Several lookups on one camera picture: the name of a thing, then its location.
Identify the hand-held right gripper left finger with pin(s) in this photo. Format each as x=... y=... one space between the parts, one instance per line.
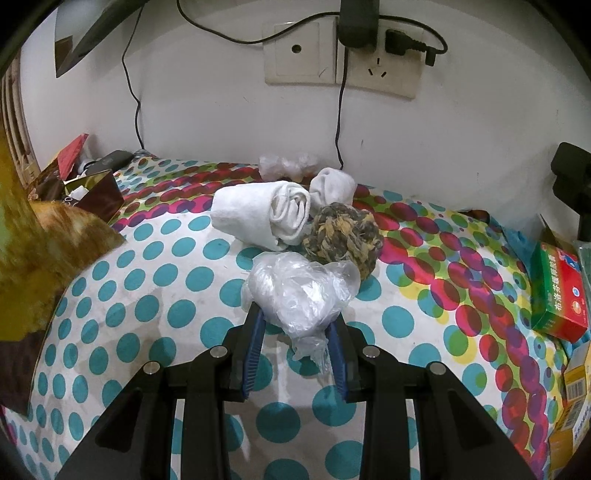
x=251 y=353

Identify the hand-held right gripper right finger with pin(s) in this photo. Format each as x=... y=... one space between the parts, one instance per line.
x=338 y=357

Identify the clear plastic bag bundle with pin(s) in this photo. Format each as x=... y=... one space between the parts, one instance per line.
x=295 y=295

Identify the dried flower ball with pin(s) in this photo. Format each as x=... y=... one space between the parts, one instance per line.
x=344 y=240

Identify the white towel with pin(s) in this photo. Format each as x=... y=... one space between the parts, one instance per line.
x=249 y=212

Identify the small white sock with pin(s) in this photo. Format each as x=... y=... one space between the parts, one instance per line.
x=332 y=184

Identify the white plastic wrap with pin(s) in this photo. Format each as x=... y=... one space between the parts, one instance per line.
x=286 y=166

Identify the brown snack bag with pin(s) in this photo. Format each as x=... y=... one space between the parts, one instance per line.
x=78 y=240

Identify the yellow snack bag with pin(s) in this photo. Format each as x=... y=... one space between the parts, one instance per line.
x=18 y=258

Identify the polka dot tablecloth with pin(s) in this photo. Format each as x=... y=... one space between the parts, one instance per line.
x=184 y=286

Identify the light blue patterned cloth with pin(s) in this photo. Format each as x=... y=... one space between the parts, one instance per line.
x=521 y=249

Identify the green and red medicine box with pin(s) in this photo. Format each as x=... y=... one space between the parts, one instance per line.
x=556 y=295

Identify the black flat device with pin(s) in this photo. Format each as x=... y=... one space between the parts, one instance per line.
x=108 y=161

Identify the yellow cardboard box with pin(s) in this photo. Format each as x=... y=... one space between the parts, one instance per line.
x=575 y=397

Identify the brown cardboard box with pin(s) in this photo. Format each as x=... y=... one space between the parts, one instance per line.
x=556 y=233

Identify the red paper bag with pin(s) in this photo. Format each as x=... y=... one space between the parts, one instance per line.
x=69 y=154

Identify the black phone stand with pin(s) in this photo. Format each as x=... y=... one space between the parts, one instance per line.
x=572 y=184

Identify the wooden slatted furniture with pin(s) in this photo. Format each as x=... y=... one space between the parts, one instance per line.
x=16 y=129

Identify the black charger adapter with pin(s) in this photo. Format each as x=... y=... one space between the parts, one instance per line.
x=358 y=23

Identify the white wall socket plate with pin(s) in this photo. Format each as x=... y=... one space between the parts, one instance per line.
x=383 y=76

